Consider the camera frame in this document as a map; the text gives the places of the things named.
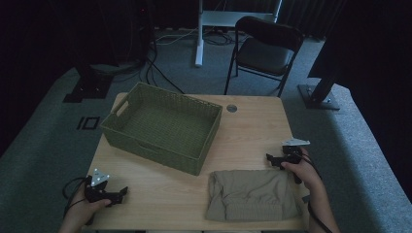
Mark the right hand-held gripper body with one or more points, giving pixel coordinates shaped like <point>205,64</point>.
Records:
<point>293,154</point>

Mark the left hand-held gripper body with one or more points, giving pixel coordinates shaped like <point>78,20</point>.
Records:
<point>97,192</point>

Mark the khaki pants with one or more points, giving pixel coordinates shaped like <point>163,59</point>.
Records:
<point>252,191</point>

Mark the green woven basket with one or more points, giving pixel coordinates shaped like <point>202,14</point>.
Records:
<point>168,129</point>

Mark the person's right hand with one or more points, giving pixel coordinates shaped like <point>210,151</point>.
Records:
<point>306,174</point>

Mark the person's left hand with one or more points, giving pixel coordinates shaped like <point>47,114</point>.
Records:
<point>81,210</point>

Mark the black stand with bolted base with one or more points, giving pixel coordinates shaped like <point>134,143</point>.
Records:
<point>319,95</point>

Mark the black folding chair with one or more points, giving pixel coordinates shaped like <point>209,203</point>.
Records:
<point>265,55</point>

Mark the dark equipment cabinet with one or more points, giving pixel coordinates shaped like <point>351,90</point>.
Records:
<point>129,32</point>

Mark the black stand with base plate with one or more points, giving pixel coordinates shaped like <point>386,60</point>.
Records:
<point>89,85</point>

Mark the white desk frame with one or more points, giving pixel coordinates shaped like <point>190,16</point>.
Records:
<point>199,42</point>

